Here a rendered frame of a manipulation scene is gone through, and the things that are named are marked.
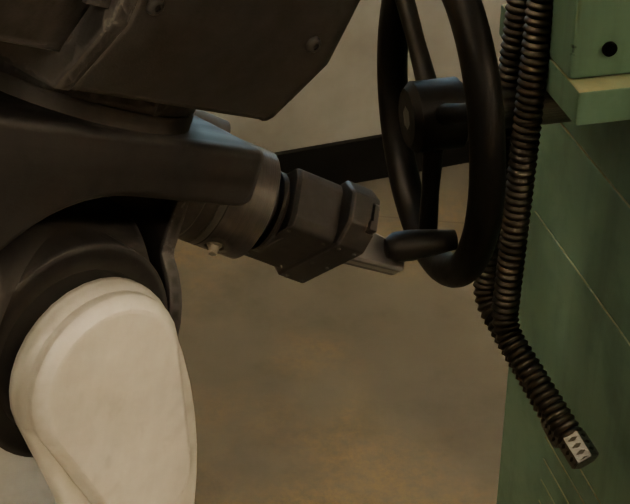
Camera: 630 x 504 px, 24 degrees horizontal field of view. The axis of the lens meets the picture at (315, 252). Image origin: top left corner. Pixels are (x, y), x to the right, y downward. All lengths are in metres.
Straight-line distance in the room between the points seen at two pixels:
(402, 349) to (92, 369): 1.68
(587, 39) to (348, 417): 1.13
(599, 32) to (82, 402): 0.61
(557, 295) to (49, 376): 0.91
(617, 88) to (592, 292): 0.31
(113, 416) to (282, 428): 1.48
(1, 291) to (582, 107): 0.61
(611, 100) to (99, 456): 0.59
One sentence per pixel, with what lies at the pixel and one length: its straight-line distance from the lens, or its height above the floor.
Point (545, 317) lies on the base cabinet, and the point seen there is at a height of 0.49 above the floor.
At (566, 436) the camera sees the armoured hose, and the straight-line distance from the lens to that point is 1.25.
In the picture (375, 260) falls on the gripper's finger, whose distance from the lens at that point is 1.16.
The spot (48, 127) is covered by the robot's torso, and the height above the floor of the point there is 1.08.
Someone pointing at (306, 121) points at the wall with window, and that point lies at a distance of 2.67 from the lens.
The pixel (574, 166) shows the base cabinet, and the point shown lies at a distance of 1.42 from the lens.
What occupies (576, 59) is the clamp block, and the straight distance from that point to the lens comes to 1.15.
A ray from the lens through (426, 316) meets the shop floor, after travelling 2.39.
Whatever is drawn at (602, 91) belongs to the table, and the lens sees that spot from 1.14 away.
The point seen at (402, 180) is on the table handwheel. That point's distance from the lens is 1.32.
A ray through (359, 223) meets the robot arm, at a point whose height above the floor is 0.79.
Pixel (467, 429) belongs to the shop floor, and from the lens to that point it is 2.16.
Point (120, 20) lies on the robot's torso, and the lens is 0.57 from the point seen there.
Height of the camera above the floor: 1.36
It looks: 32 degrees down
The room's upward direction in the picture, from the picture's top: straight up
